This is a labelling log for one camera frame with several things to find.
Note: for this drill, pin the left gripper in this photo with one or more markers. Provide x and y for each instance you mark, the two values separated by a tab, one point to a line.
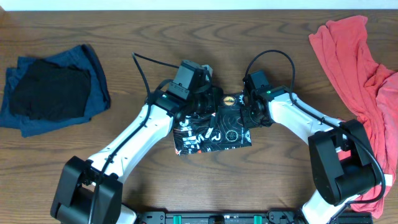
214	94

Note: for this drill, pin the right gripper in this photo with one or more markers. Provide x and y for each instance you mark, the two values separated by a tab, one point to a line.
244	111

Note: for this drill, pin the folded blue garment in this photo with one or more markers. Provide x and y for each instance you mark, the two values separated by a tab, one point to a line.
83	57

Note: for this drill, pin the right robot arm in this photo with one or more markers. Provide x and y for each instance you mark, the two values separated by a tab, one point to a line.
343	164

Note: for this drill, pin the folded black garment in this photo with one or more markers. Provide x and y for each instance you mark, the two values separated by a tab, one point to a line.
50	92

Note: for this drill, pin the black patterned jersey shirt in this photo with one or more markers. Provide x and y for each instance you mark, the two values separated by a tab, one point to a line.
219	131

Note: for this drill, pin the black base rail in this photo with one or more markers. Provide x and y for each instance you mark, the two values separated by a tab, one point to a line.
271	217

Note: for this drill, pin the red t-shirt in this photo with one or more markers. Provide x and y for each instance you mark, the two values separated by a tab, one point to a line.
367	88

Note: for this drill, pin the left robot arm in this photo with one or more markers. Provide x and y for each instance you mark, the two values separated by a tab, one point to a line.
91	191

